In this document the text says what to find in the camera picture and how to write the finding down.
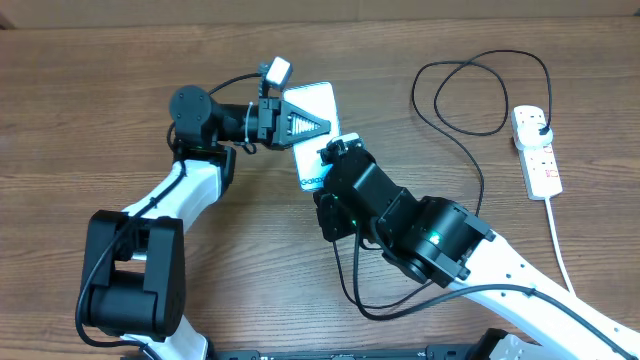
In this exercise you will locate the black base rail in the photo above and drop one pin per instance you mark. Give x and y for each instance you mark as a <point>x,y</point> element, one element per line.
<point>495,344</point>

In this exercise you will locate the white power strip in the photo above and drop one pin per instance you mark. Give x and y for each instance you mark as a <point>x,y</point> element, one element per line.
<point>539,166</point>

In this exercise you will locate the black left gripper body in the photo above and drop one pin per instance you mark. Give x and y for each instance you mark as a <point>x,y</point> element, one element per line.
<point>267,120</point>

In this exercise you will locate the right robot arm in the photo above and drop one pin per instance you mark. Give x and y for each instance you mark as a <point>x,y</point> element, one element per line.
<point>437,240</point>

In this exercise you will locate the Galaxy S24+ smartphone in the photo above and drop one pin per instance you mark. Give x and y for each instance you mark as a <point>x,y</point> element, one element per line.
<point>319,100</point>

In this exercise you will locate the white charger plug adapter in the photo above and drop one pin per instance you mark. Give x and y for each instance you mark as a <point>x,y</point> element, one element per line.
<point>529,137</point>

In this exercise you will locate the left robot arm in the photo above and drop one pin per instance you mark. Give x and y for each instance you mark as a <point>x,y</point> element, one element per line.
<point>133,285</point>

